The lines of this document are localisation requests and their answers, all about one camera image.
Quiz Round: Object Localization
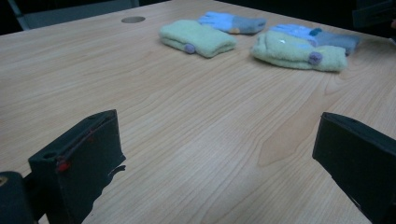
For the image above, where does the light blue sock pair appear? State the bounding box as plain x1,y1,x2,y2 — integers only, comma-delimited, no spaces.
269,23,362,57

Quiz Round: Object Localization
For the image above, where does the blue and grey sock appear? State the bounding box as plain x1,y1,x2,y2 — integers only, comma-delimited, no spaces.
197,11,268,35

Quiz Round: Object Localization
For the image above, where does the green fuzzy glove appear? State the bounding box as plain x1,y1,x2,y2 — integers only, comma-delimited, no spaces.
158,19,237,59
249,30,348,73

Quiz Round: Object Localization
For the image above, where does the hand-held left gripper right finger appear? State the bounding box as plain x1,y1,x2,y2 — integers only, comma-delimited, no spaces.
312,111,396,224

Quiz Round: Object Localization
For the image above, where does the round grey table grommet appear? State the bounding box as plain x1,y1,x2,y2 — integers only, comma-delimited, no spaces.
120,15,147,24

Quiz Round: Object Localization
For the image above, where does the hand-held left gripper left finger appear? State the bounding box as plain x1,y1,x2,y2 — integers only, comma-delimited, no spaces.
27,109,127,224

